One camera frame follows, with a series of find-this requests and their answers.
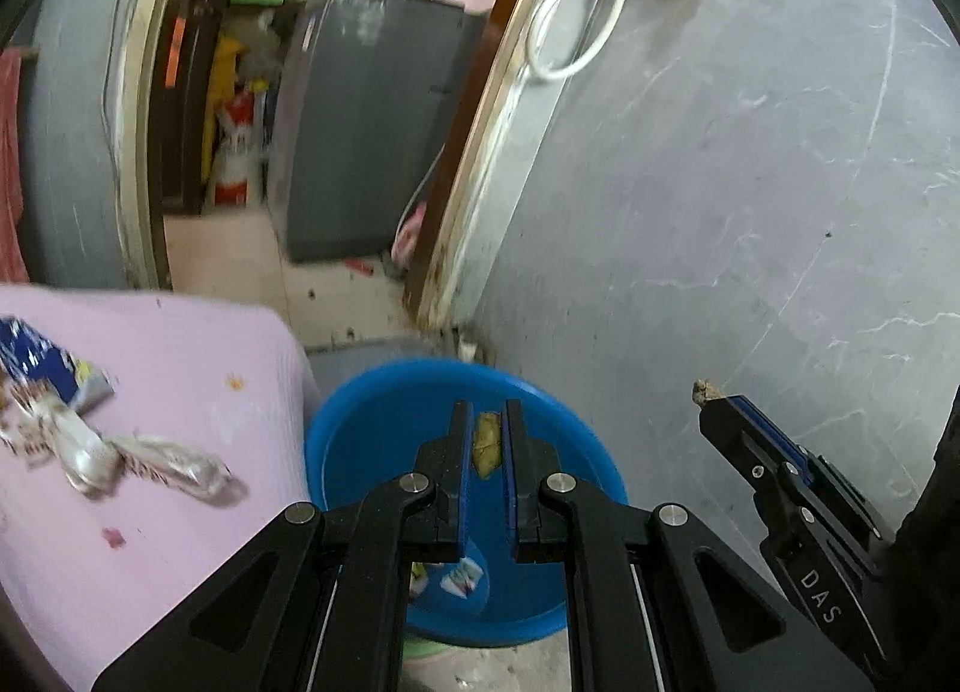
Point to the wooden door frame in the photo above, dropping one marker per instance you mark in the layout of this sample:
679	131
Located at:
480	160

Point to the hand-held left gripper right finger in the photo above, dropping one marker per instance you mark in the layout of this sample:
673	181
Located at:
521	489

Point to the blue plastic bucket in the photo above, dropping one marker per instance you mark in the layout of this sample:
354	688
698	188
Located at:
360	437

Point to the red checked towel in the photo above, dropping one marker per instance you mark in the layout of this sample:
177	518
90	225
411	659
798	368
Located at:
7	175

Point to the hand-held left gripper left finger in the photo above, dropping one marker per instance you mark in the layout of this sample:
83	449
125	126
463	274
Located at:
454	482

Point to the small brown scrap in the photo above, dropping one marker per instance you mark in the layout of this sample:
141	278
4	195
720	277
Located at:
705	390

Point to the snack wrappers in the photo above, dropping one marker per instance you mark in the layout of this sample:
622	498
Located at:
150	459

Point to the pink flower print blanket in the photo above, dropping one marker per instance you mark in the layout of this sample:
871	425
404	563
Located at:
187	549

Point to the grey washing machine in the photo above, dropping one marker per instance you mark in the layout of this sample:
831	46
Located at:
360	122

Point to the pink slipper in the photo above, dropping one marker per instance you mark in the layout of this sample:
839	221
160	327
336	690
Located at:
409	235

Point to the yellow plastic item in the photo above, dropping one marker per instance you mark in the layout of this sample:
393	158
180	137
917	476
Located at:
225	70

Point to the blue snack wrapper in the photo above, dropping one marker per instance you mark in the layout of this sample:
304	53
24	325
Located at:
34	355

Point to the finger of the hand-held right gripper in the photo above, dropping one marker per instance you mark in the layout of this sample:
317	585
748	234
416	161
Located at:
817	474
750	448

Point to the white red rice bag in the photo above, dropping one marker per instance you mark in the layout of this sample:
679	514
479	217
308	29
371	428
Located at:
234	160

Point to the small red floor item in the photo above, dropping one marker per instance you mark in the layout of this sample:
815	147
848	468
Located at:
360	265

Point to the yellowish food scrap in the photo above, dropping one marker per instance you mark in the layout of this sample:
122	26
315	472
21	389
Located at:
487	445

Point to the torn white carton piece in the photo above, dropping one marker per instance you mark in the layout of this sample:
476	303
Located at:
461	578

